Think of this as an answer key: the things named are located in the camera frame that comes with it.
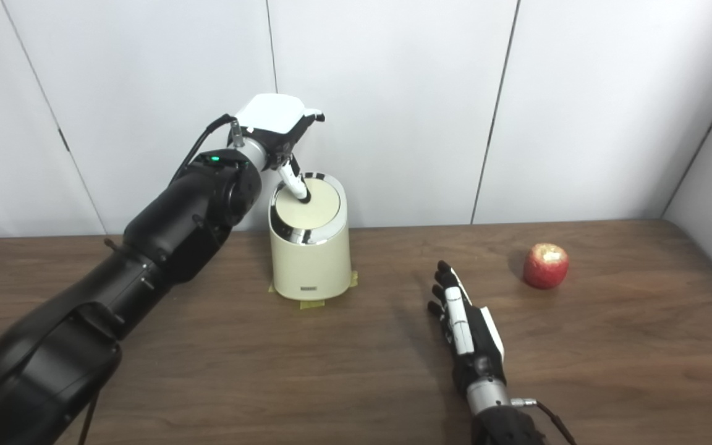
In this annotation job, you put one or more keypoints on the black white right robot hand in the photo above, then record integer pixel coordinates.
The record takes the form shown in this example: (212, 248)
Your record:
(467, 337)

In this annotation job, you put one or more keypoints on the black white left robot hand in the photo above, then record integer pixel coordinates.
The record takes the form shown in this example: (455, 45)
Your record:
(272, 117)

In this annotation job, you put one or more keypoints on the cream round bin lid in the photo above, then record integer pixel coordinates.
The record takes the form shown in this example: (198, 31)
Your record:
(299, 216)

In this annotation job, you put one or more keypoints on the red apple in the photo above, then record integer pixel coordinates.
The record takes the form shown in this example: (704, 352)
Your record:
(546, 267)

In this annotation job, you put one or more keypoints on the cream-colored round bin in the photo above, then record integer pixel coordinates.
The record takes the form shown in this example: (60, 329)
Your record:
(309, 266)

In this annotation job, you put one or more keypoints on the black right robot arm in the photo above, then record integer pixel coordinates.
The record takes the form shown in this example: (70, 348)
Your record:
(492, 395)

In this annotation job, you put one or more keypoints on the black wall panel hinge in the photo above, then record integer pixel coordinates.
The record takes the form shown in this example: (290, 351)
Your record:
(63, 140)

